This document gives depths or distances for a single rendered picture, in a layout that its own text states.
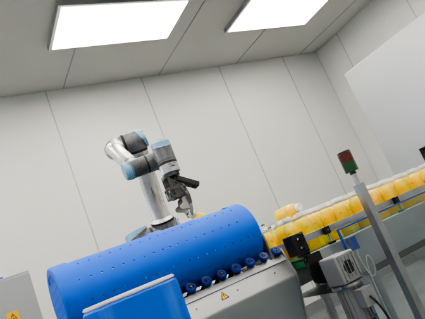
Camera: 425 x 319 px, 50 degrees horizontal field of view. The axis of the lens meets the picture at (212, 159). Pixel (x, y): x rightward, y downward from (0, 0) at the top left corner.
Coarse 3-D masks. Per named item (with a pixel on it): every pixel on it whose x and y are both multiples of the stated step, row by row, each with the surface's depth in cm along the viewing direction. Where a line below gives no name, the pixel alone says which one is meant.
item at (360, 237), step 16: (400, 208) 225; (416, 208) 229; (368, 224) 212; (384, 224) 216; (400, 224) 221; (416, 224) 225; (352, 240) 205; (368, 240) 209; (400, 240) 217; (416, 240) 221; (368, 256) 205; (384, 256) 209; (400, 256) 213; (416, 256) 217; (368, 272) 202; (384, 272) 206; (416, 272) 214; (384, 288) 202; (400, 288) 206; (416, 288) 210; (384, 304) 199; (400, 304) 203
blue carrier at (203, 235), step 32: (192, 224) 195; (224, 224) 197; (256, 224) 202; (96, 256) 175; (128, 256) 176; (160, 256) 179; (192, 256) 185; (224, 256) 192; (256, 256) 204; (64, 288) 161; (96, 288) 165; (128, 288) 170
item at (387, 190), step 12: (396, 180) 248; (408, 180) 255; (420, 180) 252; (372, 192) 235; (384, 192) 241; (396, 192) 246; (420, 192) 250; (336, 204) 223; (348, 204) 229; (360, 204) 228; (324, 216) 222; (336, 216) 223
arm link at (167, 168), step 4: (164, 164) 207; (168, 164) 207; (172, 164) 206; (176, 164) 209; (160, 168) 209; (164, 168) 207; (168, 168) 206; (172, 168) 206; (176, 168) 208; (164, 172) 207; (168, 172) 206
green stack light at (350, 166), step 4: (352, 160) 206; (344, 164) 207; (348, 164) 206; (352, 164) 205; (356, 164) 207; (344, 168) 207; (348, 168) 206; (352, 168) 205; (356, 168) 205; (348, 172) 206
